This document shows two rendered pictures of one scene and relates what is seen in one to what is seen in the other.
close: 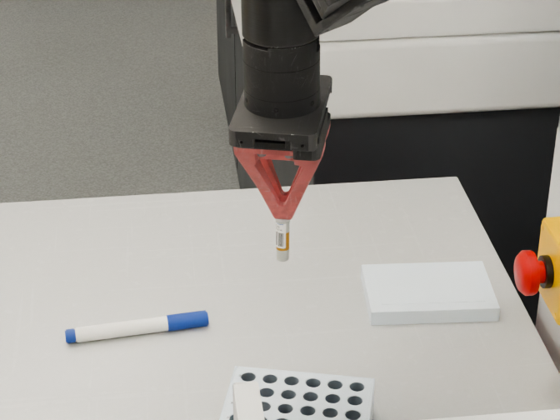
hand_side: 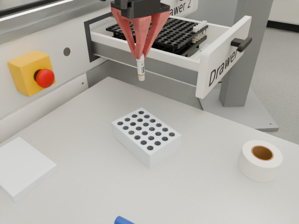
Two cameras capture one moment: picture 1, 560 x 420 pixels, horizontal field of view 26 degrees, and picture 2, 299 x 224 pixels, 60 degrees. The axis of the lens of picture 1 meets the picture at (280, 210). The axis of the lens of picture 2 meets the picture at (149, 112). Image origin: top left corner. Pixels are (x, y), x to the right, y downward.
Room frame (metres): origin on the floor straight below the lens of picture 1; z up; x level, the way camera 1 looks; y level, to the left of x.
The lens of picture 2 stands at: (1.11, 0.25, 1.14)
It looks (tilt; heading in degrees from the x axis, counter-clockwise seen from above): 37 degrees down; 221
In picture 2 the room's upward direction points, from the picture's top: straight up
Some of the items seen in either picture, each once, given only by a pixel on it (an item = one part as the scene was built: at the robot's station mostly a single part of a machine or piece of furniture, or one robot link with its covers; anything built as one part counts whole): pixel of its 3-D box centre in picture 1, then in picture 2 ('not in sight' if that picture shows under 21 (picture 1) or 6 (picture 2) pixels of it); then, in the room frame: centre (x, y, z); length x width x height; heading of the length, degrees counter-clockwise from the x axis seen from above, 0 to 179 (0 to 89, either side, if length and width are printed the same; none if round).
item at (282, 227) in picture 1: (282, 233); (140, 67); (0.83, 0.00, 0.95); 0.01 x 0.01 x 0.05
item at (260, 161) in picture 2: not in sight; (259, 160); (0.72, 0.19, 0.78); 0.07 x 0.07 x 0.04
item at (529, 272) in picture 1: (533, 272); (43, 77); (0.89, -0.22, 0.88); 0.04 x 0.03 x 0.04; 7
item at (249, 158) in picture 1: (284, 158); (135, 28); (0.84, 0.00, 1.01); 0.07 x 0.07 x 0.09; 81
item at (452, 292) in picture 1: (427, 292); (17, 165); (1.02, -0.15, 0.77); 0.13 x 0.09 x 0.02; 93
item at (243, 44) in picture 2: not in sight; (239, 43); (0.53, 0.03, 0.91); 0.07 x 0.04 x 0.01; 7
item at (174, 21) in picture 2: not in sight; (157, 38); (0.56, -0.19, 0.87); 0.22 x 0.18 x 0.06; 97
